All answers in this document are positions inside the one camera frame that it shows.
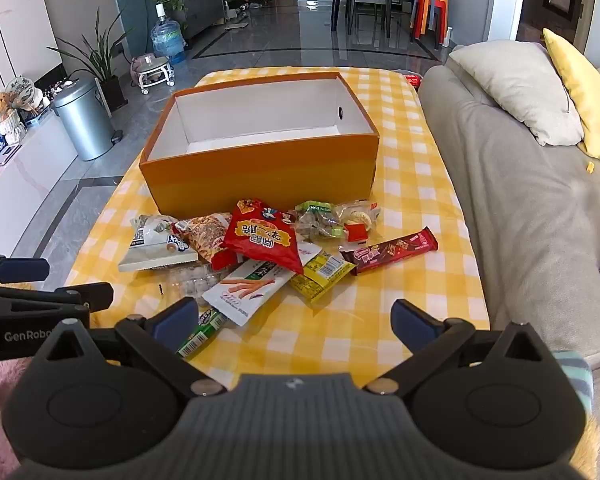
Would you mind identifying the white low cabinet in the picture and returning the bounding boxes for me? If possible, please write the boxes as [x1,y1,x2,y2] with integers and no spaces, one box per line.
[0,110,81,261]

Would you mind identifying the yellow snack packet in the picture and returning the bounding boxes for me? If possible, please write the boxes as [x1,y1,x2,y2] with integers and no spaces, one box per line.
[287,250,358,305]

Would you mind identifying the yellow pillow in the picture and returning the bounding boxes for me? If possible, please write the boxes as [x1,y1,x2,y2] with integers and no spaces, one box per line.
[542,27,600,168]

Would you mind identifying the beige pillow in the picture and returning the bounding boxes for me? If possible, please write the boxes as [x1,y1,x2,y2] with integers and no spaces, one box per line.
[450,41,586,147]

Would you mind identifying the grey sofa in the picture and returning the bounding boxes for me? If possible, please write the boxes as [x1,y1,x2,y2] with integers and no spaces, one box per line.
[420,45,600,461]

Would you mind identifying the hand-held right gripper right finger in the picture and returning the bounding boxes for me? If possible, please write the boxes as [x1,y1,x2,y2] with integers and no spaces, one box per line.
[364,298,568,395]

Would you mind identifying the small white wheeled stool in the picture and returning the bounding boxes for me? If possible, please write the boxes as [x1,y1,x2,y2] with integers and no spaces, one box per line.
[131,54,176,97]

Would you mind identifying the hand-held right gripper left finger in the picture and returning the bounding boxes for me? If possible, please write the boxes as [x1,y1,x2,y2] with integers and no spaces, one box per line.
[30,296,227,396]

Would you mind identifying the potted long-leaf plant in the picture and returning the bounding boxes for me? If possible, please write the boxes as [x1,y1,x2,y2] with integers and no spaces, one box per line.
[47,7,131,113]

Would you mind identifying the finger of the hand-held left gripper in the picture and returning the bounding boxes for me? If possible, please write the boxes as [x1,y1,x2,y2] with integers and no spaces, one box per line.
[0,282,114,318]
[0,255,49,283]

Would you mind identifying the clear packet of white balls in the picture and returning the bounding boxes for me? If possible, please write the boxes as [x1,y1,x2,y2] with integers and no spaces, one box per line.
[162,262,231,306]

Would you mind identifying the blue water jug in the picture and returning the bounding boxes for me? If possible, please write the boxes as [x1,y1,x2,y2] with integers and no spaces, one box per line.
[150,3,187,65]

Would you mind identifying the white packet with orange sticks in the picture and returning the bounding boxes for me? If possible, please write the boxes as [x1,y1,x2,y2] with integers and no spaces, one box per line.
[200,242,321,326]

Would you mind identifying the red snack bag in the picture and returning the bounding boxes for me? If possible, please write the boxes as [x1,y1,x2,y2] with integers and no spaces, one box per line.
[220,198,306,276]

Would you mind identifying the stacked red and orange stools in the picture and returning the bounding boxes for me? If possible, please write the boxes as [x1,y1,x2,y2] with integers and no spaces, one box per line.
[410,0,449,51]

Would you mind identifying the yellow potato chip bag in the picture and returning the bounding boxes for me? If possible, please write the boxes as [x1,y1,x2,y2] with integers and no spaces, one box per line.
[117,214,199,273]

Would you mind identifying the brown chocolate bar wrapper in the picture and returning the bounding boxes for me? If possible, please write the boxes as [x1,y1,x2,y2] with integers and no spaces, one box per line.
[340,227,438,274]

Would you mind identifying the silver pedal trash bin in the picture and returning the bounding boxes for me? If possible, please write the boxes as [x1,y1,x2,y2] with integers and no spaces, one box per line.
[52,77,123,162]

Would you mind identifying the clear packet with red label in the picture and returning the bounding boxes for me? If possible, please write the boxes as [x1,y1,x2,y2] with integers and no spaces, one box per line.
[337,200,382,241]

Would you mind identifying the green stick packet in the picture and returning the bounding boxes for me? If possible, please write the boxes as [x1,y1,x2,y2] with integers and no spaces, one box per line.
[176,310,228,358]

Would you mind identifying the orange patterned snack packet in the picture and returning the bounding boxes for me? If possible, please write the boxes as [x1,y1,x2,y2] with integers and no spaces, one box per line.
[172,212,233,271]

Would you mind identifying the clear packet of green candies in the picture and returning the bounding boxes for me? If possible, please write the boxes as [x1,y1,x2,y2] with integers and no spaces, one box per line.
[292,201,351,243]

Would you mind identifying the group of plush toys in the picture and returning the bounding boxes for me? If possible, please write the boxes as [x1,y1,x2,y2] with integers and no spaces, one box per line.
[0,77,46,151]

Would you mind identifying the teal striped cloth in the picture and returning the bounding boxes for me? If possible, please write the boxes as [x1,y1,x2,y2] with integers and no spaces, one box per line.
[550,350,595,431]

